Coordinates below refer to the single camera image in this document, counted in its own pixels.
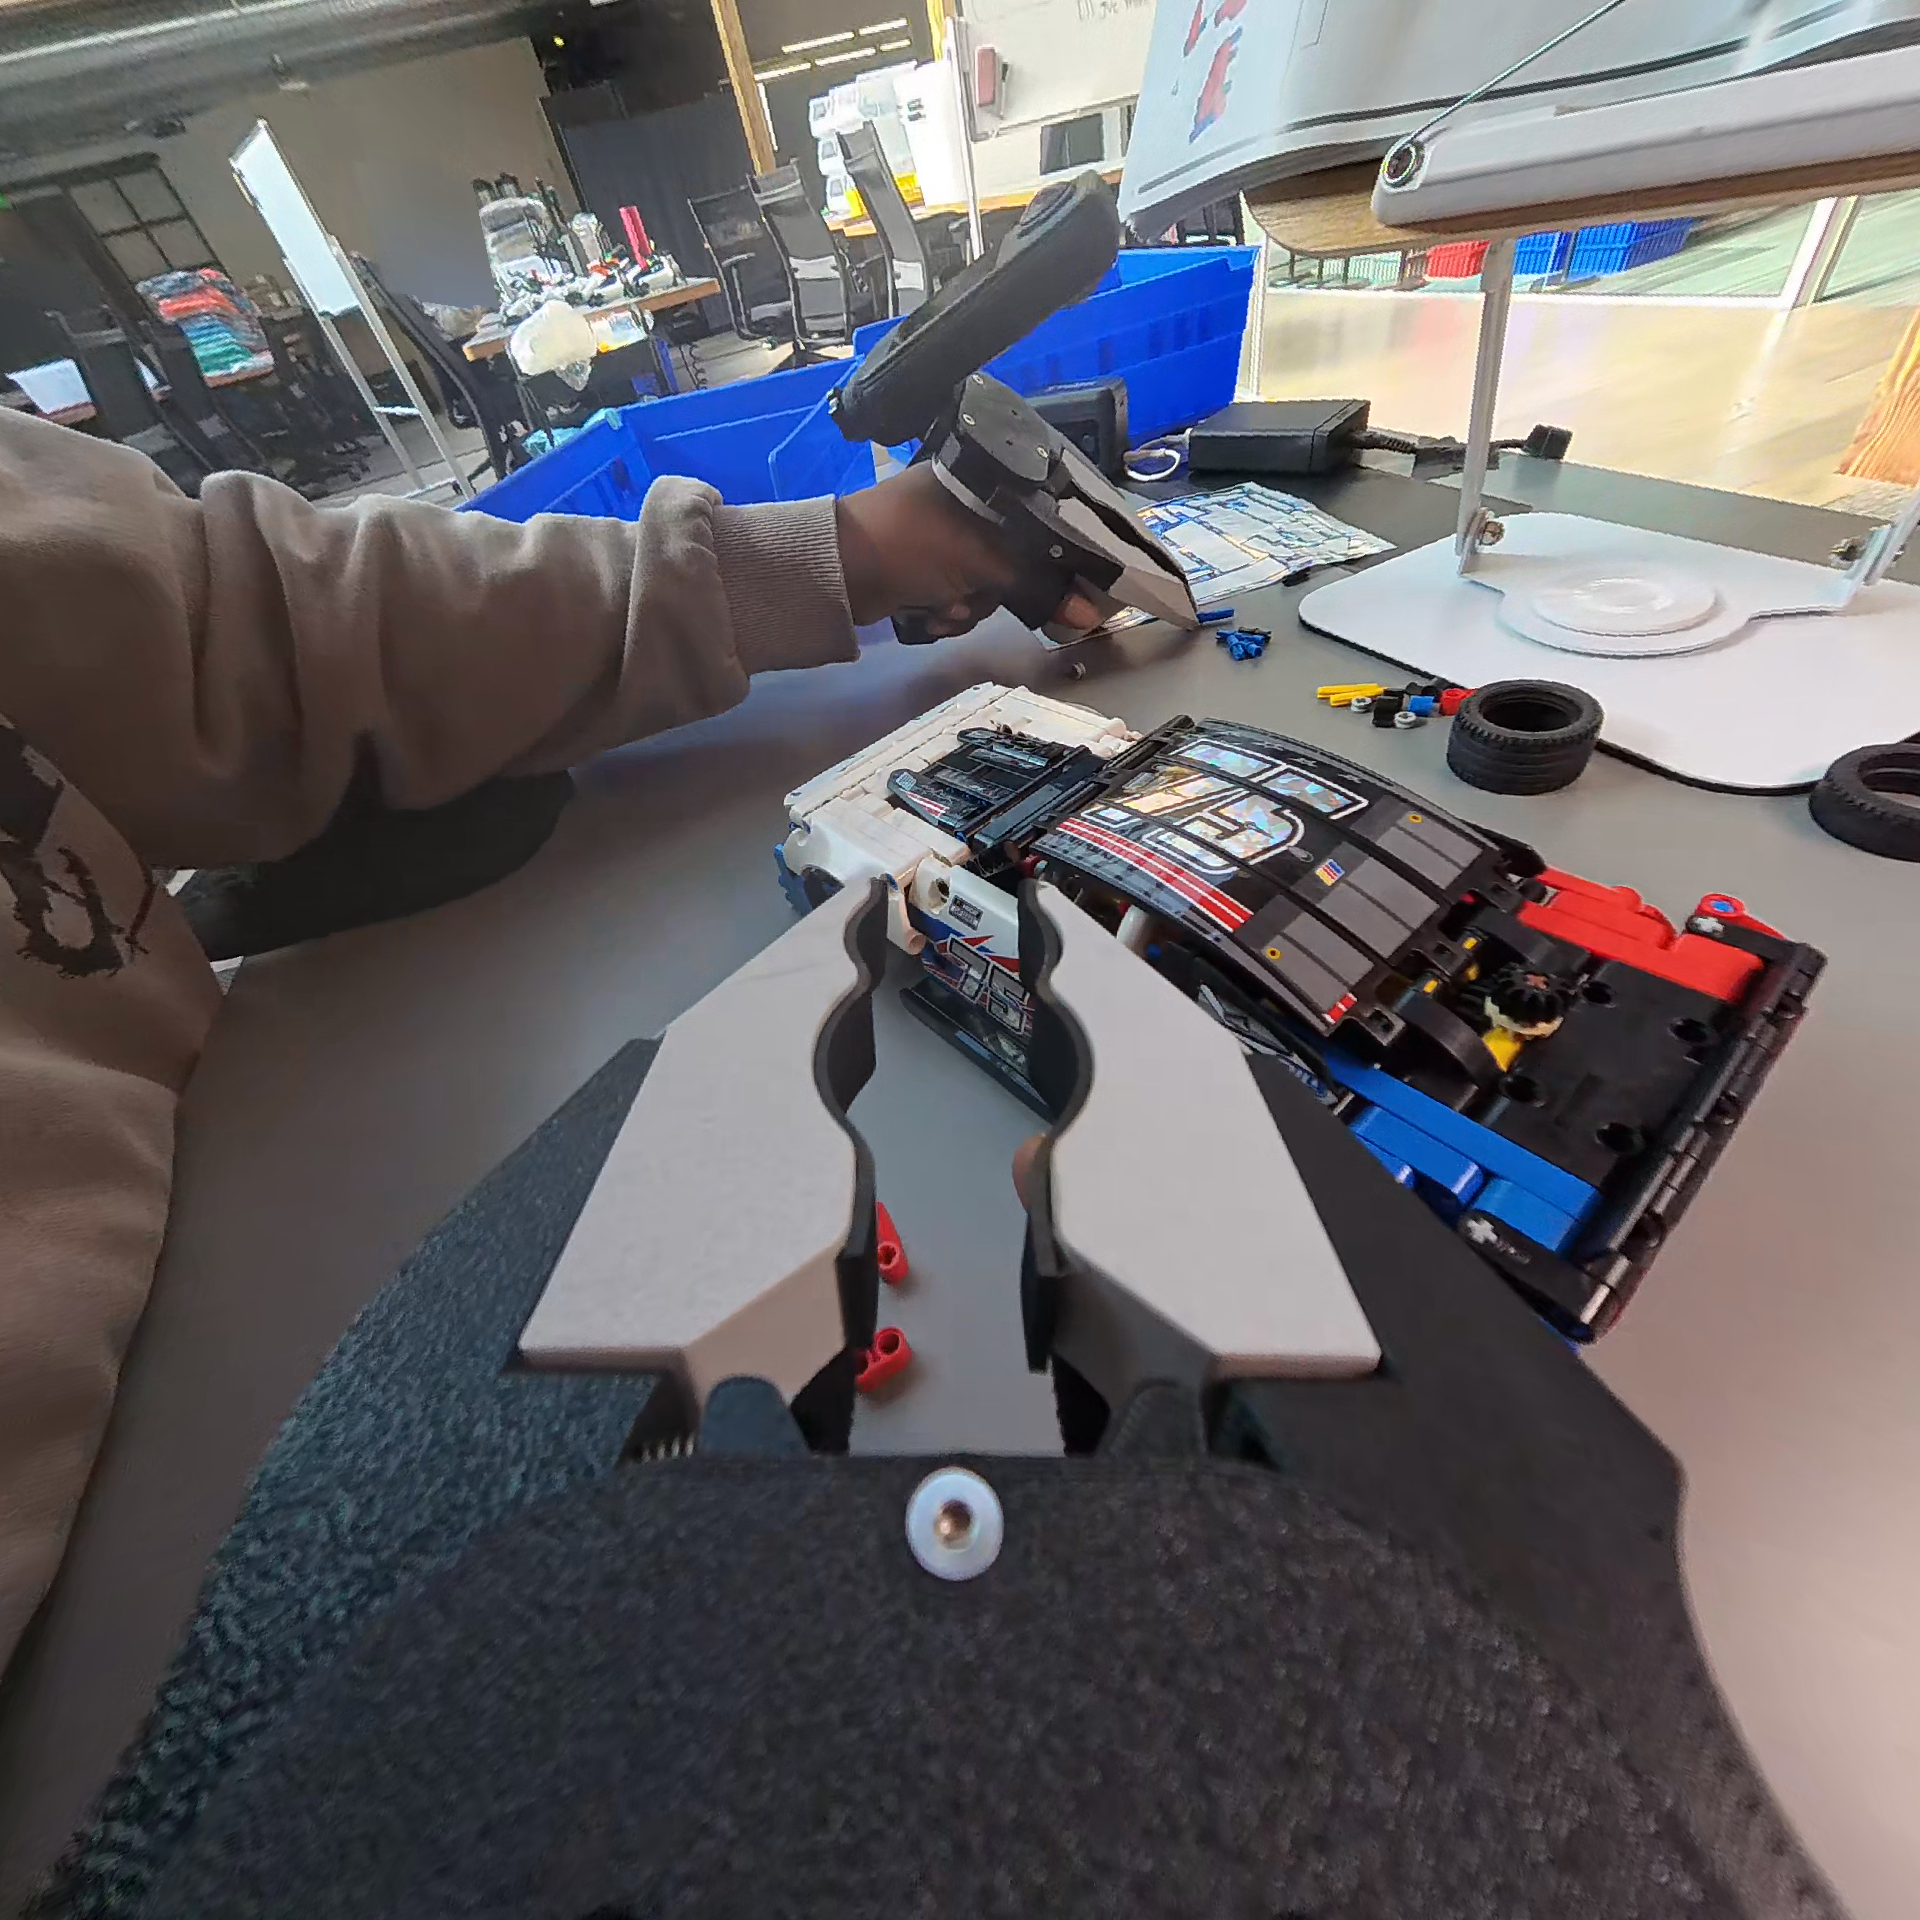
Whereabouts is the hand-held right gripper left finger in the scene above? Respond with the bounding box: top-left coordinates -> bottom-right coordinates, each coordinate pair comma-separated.
517,878 -> 890,1453

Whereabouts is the shiny sticker sheet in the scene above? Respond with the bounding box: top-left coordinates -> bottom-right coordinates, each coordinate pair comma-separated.
1050,482 -> 1396,640

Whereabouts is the rolling whiteboard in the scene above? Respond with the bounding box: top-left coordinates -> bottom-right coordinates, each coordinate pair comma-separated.
229,121 -> 481,502

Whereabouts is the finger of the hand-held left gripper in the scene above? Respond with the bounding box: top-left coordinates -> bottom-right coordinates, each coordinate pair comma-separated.
1095,510 -> 1206,633

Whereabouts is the instruction booklet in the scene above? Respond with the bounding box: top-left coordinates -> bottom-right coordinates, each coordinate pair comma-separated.
1119,0 -> 1920,226

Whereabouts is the person's left forearm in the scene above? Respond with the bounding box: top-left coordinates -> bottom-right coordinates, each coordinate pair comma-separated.
196,472 -> 865,813

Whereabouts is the black toy tyre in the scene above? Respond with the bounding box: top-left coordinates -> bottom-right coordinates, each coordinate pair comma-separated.
1808,738 -> 1920,865
1446,678 -> 1604,794

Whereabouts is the blue plastic bin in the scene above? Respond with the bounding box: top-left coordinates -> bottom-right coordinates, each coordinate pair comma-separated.
458,358 -> 903,522
774,243 -> 1260,497

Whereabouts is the wooden table with clutter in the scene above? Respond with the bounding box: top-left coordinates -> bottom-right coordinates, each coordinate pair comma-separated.
461,277 -> 722,366

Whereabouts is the stack of colourful clothes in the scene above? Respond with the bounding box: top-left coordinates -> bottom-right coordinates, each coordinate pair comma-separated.
137,271 -> 279,385

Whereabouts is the black power adapter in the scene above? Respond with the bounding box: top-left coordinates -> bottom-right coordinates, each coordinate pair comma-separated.
1188,397 -> 1373,481

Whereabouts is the person's torso in beige sweatshirt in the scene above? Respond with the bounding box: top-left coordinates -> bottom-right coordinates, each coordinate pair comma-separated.
0,406 -> 319,1666

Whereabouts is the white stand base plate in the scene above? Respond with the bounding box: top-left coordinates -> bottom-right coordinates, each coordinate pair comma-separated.
1246,41 -> 1920,794

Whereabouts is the grey desk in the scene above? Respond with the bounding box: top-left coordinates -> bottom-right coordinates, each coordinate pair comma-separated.
0,451 -> 1920,1920

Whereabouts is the stack of white storage boxes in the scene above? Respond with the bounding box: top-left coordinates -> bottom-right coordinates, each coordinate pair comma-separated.
811,61 -> 976,205

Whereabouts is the person's left hand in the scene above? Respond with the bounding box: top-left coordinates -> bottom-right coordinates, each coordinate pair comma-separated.
831,465 -> 1113,647

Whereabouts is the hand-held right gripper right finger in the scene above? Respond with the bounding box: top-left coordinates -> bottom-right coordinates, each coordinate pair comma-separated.
1012,878 -> 1386,1455

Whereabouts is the black power cable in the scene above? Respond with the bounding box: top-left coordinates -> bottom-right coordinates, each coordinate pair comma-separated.
1358,425 -> 1574,461

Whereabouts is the black office chair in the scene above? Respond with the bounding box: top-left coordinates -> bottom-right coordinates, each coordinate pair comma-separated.
691,188 -> 789,349
746,162 -> 861,362
351,257 -> 531,482
833,121 -> 963,324

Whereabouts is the large wall whiteboard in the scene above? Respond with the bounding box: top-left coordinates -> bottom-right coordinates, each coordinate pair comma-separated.
945,0 -> 1163,212

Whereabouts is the toy brick race car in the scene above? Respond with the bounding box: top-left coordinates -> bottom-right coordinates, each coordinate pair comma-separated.
776,682 -> 1827,1340

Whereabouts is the stack of plastic crates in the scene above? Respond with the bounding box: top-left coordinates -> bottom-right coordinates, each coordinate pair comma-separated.
1426,217 -> 1705,287

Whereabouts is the black device with screen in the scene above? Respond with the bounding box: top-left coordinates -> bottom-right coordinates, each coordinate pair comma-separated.
1036,379 -> 1131,482

